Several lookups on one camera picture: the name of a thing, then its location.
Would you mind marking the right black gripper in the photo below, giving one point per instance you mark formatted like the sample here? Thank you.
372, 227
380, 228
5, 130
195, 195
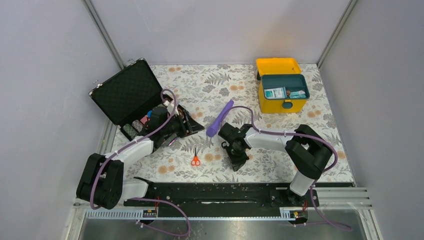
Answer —
237, 164

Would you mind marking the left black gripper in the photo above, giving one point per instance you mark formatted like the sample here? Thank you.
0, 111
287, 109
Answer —
189, 127

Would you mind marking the orange handled scissors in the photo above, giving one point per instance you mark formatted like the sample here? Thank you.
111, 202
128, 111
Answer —
195, 161

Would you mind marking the gauze dressing packet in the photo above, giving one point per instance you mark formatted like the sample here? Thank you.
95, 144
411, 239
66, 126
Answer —
275, 93

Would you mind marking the teal packet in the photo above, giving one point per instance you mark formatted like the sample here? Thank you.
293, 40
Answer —
301, 94

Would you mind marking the teal divided tray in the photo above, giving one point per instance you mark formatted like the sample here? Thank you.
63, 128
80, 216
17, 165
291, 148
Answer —
292, 83

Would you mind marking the yellow plastic box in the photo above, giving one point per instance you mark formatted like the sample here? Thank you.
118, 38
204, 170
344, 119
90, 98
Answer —
278, 66

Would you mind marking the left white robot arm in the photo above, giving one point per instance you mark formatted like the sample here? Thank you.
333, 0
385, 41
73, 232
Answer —
103, 182

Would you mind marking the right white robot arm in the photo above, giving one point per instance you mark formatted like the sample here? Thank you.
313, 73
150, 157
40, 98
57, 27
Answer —
307, 150

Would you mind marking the purple flashlight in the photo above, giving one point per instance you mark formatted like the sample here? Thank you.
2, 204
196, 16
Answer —
213, 129

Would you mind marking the black poker chip case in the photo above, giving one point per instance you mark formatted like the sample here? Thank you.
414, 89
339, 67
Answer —
128, 97

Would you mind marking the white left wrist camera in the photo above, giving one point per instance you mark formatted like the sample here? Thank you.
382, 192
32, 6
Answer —
172, 107

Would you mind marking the black mounting base plate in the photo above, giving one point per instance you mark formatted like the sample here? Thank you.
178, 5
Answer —
239, 200

